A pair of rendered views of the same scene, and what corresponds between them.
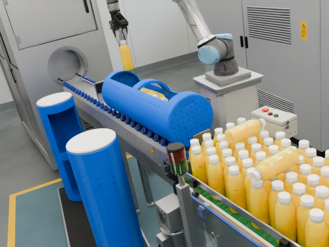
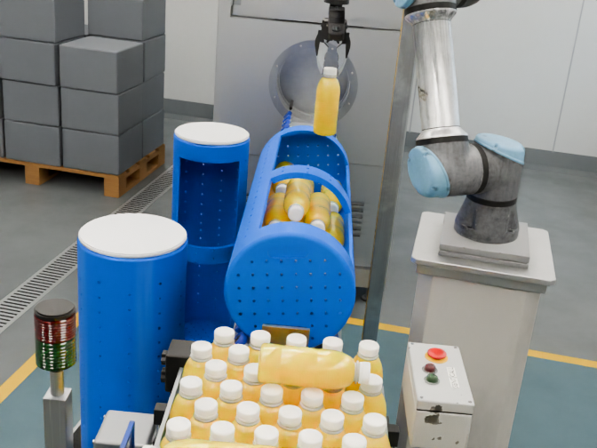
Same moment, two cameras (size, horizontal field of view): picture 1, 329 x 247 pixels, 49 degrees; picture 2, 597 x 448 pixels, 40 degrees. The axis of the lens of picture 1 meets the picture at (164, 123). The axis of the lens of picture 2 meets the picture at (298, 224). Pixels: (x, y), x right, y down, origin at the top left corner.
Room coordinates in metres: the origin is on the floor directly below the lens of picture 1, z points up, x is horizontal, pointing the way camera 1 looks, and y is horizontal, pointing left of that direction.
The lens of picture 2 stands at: (0.28, -0.87, 1.89)
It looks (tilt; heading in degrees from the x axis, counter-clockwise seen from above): 22 degrees down; 28
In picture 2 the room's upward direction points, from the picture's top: 5 degrees clockwise
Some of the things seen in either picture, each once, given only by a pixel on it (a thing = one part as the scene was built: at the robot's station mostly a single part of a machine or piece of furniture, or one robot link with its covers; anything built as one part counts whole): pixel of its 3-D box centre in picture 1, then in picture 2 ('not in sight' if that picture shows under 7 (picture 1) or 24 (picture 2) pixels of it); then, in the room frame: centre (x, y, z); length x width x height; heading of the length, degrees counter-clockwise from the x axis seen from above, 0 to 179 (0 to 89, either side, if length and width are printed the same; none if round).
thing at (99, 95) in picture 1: (102, 90); not in sight; (2.81, 0.44, 1.00); 0.10 x 0.04 x 0.15; 117
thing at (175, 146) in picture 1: (178, 165); (56, 350); (1.12, -0.02, 1.18); 0.06 x 0.06 x 0.16
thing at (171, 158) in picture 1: (176, 153); (55, 323); (1.12, -0.02, 1.23); 0.06 x 0.06 x 0.04
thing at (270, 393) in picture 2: (240, 146); (271, 393); (1.35, -0.30, 1.08); 0.04 x 0.04 x 0.02
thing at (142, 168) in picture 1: (143, 173); not in sight; (2.59, 0.25, 0.31); 0.06 x 0.06 x 0.63; 27
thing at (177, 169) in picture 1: (178, 164); (56, 348); (1.12, -0.02, 1.18); 0.06 x 0.06 x 0.05
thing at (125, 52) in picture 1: (126, 56); (327, 103); (2.39, 0.16, 1.33); 0.07 x 0.07 x 0.18
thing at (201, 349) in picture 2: (196, 149); (201, 349); (1.39, -0.11, 1.08); 0.04 x 0.04 x 0.02
